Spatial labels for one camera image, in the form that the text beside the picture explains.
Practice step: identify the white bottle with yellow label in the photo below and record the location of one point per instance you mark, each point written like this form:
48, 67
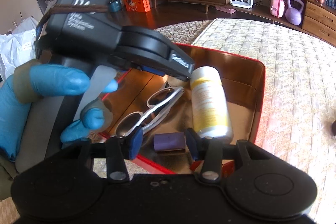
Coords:
207, 103

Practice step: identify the pink flat scale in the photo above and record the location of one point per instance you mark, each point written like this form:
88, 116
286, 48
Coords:
225, 9

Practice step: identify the cream quilted table mat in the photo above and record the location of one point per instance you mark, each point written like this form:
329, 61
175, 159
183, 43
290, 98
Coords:
288, 82

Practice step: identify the teal bucket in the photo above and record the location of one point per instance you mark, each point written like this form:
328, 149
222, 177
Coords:
115, 5

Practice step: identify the orange gift box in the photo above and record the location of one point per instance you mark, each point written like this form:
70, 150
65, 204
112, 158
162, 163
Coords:
136, 2

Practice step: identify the white sunglasses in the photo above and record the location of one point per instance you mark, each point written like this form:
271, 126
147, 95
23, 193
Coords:
160, 96

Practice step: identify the white plastic bag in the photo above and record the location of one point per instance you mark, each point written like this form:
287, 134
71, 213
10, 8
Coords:
15, 48

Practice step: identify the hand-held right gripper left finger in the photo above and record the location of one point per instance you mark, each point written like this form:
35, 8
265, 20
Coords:
135, 144

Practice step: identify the purple kettlebell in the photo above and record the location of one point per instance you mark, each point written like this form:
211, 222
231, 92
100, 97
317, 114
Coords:
294, 15

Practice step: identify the person's left forearm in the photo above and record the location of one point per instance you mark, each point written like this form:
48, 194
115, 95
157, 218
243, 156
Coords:
6, 179

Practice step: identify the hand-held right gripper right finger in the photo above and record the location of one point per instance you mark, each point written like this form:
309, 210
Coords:
191, 145

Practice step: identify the pink toy case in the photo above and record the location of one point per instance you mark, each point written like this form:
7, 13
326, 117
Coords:
277, 7

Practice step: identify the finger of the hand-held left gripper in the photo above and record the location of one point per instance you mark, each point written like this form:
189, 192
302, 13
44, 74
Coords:
181, 64
153, 71

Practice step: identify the small purple box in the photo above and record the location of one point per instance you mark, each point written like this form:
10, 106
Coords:
169, 142

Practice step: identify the person's left hand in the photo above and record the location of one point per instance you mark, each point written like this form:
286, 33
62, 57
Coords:
52, 82

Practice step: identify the red tin box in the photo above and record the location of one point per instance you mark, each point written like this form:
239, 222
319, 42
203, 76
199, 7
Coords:
236, 82

